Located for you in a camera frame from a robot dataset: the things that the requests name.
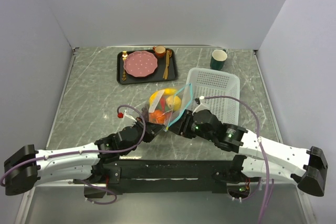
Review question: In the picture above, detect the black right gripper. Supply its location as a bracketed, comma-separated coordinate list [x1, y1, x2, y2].
[167, 109, 215, 142]

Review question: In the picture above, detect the white plastic basket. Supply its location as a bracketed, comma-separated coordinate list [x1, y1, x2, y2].
[186, 68, 240, 125]

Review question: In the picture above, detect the dark green cup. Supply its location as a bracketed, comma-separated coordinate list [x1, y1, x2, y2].
[210, 49, 228, 71]

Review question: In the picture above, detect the yellow lemon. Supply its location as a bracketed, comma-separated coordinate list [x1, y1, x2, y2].
[166, 95, 182, 111]

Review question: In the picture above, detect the red chili pepper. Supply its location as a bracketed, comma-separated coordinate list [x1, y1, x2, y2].
[159, 97, 169, 112]

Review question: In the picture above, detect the gold knife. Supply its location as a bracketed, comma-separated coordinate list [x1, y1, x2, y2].
[163, 50, 170, 80]

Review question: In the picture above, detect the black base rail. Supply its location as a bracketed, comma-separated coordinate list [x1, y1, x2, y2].
[86, 155, 259, 195]

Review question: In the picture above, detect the gold spoon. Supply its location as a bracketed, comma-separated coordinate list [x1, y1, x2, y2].
[167, 49, 172, 58]

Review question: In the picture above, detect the red grape bunch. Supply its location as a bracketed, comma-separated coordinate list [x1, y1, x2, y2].
[141, 107, 149, 121]

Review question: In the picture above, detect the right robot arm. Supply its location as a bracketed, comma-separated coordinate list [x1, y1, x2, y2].
[167, 110, 328, 197]

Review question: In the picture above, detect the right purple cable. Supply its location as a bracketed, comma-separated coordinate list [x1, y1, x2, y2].
[195, 95, 275, 224]

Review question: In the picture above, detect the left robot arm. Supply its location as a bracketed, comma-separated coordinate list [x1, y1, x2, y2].
[1, 118, 165, 196]

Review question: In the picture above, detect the gold fork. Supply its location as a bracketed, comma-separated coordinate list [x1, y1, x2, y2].
[122, 51, 128, 81]

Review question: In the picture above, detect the black serving tray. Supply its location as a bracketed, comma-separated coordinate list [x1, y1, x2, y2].
[117, 48, 178, 85]

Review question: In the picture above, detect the orange small cup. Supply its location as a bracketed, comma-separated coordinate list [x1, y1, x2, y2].
[153, 46, 166, 59]

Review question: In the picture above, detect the yellow banana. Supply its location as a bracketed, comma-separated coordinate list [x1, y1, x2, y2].
[149, 88, 177, 105]

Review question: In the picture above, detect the pink dotted plate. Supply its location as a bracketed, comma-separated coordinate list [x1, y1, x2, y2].
[125, 51, 158, 78]

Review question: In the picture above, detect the clear zip top bag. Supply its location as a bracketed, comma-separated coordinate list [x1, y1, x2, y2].
[142, 84, 193, 131]

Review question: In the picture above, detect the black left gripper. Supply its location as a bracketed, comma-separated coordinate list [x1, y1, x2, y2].
[121, 116, 165, 155]

